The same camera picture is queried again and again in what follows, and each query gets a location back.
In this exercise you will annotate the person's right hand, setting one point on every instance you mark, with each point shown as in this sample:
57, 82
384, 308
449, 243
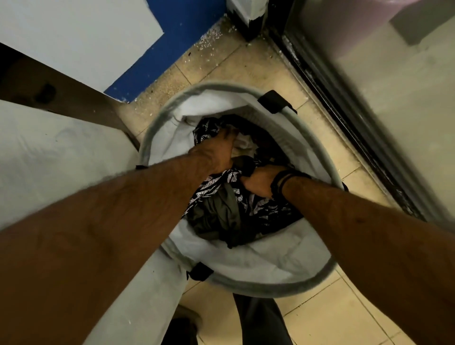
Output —
261, 181

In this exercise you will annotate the person's left hand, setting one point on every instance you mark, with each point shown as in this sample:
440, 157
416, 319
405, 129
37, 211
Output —
217, 151

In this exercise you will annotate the black white leaf-print garment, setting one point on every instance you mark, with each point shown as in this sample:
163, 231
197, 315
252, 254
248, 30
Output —
263, 209

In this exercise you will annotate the cream clothes piece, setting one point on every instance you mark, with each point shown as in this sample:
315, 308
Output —
245, 145

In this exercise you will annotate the olive green garment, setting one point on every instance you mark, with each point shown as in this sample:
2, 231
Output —
217, 213

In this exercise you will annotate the white and blue washing machine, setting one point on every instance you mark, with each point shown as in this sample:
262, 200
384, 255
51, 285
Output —
53, 160

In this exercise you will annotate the person's left forearm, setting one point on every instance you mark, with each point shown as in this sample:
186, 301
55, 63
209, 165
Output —
89, 248

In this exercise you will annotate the person's right forearm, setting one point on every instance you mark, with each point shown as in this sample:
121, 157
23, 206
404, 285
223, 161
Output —
373, 241

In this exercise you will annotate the white round laundry hamper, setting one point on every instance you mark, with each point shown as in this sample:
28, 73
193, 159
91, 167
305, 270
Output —
249, 266

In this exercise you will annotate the person's left sandal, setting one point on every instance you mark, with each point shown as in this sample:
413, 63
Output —
188, 314

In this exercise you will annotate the black wrist band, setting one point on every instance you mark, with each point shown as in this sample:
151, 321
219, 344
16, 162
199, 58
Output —
281, 181

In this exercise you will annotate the grey floor mat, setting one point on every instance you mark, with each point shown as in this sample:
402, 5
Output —
426, 17

